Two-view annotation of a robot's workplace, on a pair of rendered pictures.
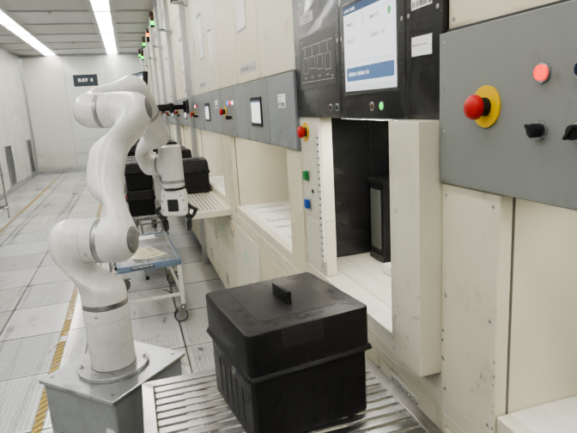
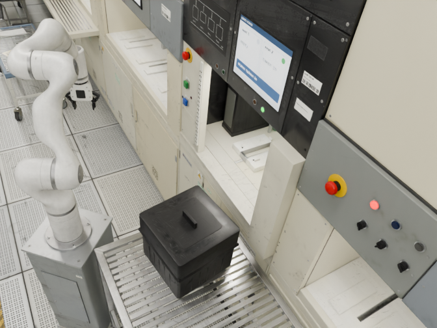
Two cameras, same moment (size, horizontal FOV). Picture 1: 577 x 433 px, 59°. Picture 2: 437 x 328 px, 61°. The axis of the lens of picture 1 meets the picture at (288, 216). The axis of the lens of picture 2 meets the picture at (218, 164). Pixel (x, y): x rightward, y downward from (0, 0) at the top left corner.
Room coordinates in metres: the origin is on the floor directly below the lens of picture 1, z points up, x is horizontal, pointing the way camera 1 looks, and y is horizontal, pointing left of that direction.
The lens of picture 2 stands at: (0.25, 0.23, 2.15)
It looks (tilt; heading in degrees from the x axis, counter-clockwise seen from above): 43 degrees down; 341
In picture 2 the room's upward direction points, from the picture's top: 7 degrees clockwise
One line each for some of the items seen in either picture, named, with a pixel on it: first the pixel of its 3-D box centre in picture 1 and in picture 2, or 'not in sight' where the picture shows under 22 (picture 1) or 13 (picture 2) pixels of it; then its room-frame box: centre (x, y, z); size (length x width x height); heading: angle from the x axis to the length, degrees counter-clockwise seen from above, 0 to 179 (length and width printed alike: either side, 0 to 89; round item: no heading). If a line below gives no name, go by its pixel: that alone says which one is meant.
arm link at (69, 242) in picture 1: (88, 261); (45, 184); (1.33, 0.55, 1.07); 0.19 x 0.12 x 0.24; 81
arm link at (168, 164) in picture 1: (169, 162); (75, 61); (1.92, 0.43, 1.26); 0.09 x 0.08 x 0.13; 82
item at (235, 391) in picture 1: (286, 364); (187, 246); (1.11, 0.03, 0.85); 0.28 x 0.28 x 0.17; 25
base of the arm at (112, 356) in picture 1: (109, 334); (65, 219); (1.33, 0.51, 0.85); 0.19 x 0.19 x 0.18
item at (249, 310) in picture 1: (282, 313); (188, 226); (1.11, 0.03, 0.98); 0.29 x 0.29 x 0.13; 25
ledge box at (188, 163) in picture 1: (191, 174); not in sight; (4.12, 0.76, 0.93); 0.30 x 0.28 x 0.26; 14
